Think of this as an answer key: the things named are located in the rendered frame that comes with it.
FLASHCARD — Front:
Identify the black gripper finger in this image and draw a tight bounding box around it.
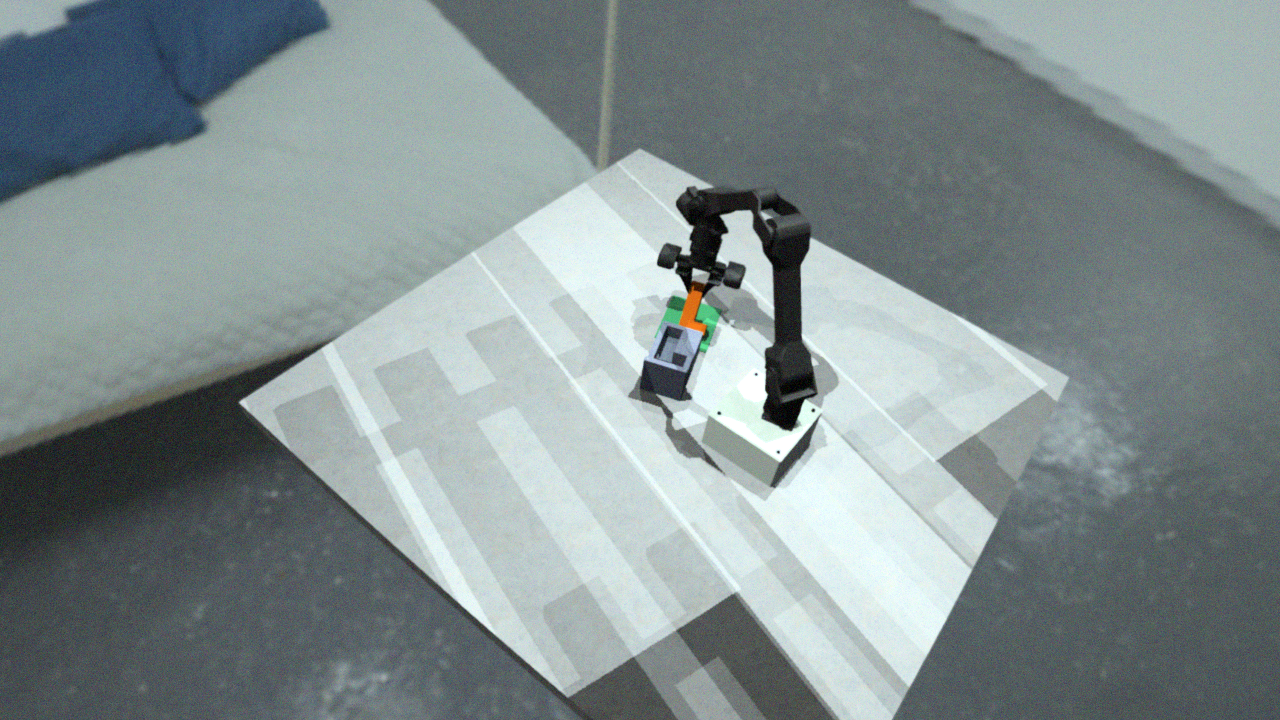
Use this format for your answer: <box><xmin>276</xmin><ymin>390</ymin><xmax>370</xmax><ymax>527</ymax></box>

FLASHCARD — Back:
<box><xmin>675</xmin><ymin>266</ymin><xmax>692</xmax><ymax>293</ymax></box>
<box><xmin>701</xmin><ymin>275</ymin><xmax>723</xmax><ymax>297</ymax></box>

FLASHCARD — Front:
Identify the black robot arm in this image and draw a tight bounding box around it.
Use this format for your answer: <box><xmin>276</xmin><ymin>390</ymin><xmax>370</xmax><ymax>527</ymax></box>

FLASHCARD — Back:
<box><xmin>676</xmin><ymin>184</ymin><xmax>818</xmax><ymax>432</ymax></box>

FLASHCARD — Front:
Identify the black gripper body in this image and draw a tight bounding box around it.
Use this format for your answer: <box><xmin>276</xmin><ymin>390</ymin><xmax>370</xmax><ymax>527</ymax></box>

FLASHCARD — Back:
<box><xmin>657</xmin><ymin>238</ymin><xmax>748</xmax><ymax>290</ymax></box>

